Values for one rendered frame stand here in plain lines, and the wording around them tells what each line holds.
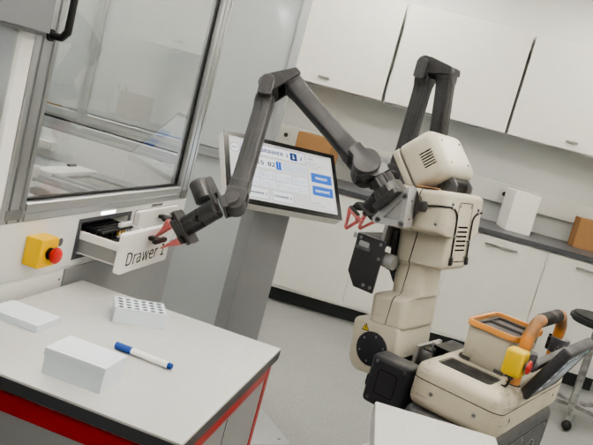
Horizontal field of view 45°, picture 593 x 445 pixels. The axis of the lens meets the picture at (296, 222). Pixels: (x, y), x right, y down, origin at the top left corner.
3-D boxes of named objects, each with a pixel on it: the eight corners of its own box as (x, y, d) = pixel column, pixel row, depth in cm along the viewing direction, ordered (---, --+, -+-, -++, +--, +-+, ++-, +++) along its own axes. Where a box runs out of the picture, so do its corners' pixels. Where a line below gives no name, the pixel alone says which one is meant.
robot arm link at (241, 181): (278, 74, 207) (280, 95, 217) (259, 71, 207) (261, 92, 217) (241, 206, 190) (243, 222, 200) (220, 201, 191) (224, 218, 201)
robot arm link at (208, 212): (218, 213, 191) (228, 217, 196) (209, 191, 194) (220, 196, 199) (197, 224, 193) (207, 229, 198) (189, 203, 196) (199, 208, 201)
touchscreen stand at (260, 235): (289, 450, 292) (356, 213, 276) (187, 451, 269) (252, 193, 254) (243, 394, 334) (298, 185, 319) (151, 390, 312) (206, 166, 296)
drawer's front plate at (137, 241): (165, 260, 213) (173, 224, 211) (117, 275, 185) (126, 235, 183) (160, 258, 213) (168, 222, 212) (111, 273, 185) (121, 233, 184)
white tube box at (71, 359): (122, 380, 139) (127, 355, 138) (100, 395, 130) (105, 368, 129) (64, 358, 141) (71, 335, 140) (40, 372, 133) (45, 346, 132)
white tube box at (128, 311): (160, 317, 179) (163, 303, 179) (163, 329, 172) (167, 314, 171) (110, 310, 175) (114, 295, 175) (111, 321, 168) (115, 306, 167)
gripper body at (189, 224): (176, 212, 202) (198, 199, 200) (194, 244, 201) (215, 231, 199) (167, 214, 195) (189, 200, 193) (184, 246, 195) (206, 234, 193)
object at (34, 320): (59, 323, 158) (61, 316, 158) (35, 333, 150) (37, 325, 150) (11, 305, 161) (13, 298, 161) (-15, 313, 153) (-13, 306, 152)
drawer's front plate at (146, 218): (172, 236, 246) (179, 206, 244) (132, 246, 218) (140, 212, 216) (168, 235, 246) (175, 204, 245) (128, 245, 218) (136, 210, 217)
